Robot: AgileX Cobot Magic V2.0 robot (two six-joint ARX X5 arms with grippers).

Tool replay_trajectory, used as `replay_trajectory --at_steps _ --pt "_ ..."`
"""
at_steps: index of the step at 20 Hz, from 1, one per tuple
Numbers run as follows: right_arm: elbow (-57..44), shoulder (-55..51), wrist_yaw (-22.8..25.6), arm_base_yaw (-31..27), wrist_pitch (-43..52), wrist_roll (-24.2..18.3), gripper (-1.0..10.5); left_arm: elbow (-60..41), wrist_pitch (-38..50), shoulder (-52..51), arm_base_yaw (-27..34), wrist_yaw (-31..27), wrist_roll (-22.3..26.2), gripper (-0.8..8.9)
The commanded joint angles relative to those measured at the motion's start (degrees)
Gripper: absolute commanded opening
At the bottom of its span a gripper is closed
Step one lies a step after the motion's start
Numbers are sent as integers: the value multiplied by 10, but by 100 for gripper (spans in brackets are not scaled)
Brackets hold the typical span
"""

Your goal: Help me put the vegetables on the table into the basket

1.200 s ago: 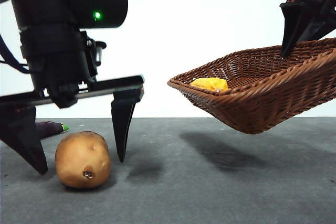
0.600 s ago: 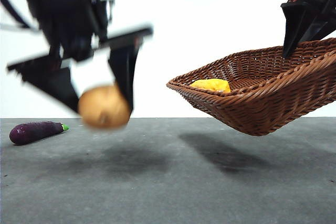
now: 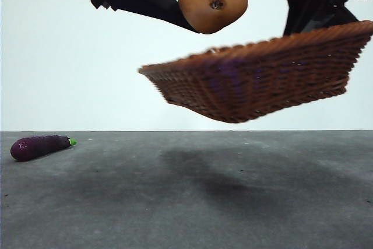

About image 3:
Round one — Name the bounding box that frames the brown wicker basket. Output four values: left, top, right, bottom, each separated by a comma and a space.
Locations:
138, 20, 373, 124

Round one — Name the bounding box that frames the purple eggplant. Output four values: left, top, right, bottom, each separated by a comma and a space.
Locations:
10, 134, 78, 162

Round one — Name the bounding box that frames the brown potato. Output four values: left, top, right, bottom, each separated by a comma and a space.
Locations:
178, 0, 249, 35

